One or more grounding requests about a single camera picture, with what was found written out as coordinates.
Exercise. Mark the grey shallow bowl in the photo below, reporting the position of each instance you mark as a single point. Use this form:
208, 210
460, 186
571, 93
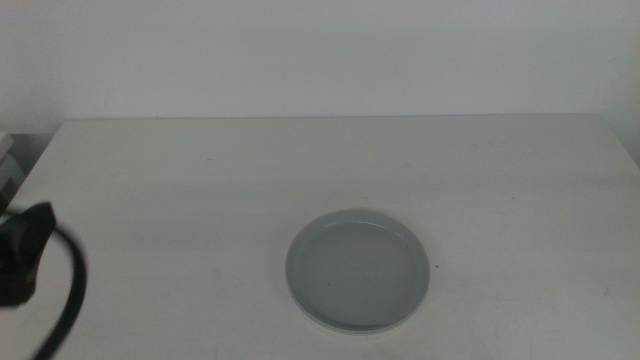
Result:
357, 272

